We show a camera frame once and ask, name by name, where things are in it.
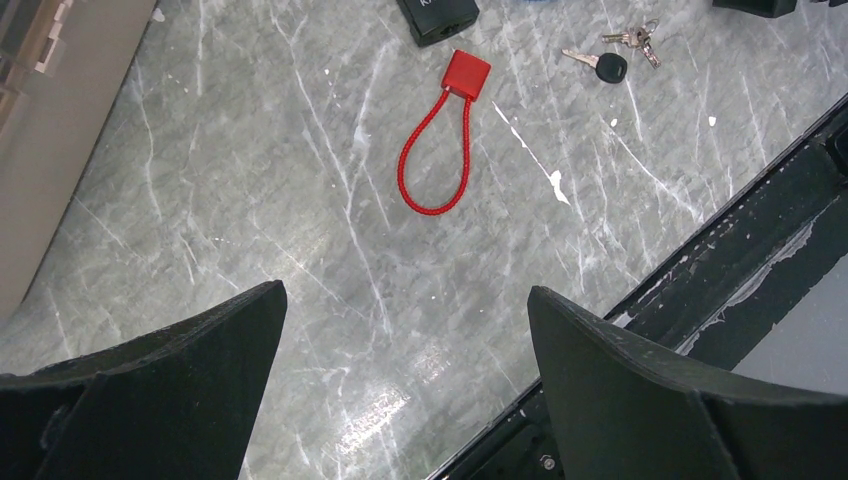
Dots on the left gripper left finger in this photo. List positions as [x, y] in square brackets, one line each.
[180, 402]

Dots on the silver key bunch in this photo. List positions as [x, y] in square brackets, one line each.
[638, 38]

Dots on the brown translucent tool box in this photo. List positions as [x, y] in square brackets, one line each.
[62, 65]

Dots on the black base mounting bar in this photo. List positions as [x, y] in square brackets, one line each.
[759, 291]

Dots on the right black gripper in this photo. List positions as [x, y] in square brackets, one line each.
[761, 8]

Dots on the black padlock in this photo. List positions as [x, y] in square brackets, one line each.
[432, 21]

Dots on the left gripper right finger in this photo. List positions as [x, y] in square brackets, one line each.
[624, 407]

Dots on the red cable lock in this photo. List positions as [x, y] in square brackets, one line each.
[443, 137]

